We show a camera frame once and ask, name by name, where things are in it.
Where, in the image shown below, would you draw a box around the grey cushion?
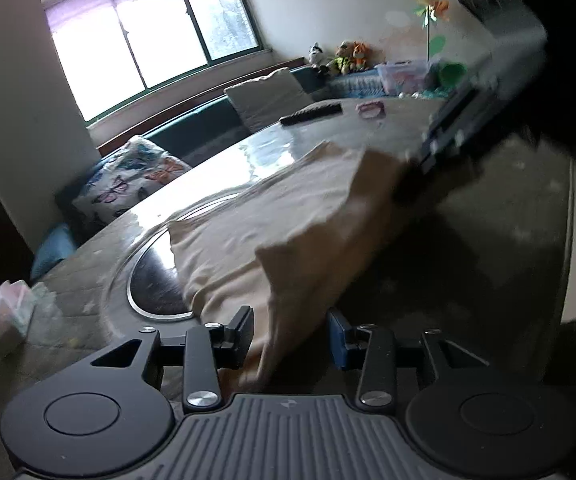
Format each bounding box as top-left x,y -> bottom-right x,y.
224,68 -> 314,133

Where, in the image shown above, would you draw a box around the black remote control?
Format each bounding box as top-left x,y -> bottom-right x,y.
279,103 -> 343,126

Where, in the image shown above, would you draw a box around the tissue box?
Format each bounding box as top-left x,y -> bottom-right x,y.
0,281 -> 36,360

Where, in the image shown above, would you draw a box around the green plastic bucket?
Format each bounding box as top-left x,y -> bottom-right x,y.
437,62 -> 468,89

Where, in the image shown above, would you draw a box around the black white plush toy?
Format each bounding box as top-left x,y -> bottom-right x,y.
308,42 -> 326,70

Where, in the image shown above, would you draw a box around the orange green plush toys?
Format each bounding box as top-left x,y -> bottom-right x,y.
327,41 -> 370,77

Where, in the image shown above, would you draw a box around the colourful paper pinwheel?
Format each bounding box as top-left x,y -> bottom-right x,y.
415,0 -> 450,61

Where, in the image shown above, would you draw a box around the beige knit garment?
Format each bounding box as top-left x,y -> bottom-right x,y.
168,142 -> 434,393

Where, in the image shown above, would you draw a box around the clear plastic storage box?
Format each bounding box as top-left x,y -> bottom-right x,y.
376,60 -> 440,96

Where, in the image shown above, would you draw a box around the pink hair tie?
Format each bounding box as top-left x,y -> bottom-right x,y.
355,100 -> 388,122

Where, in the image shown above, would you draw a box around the window with green frame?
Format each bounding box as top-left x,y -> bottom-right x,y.
45,0 -> 262,124

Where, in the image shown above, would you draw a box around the butterfly print pillow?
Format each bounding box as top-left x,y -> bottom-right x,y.
71,136 -> 192,232

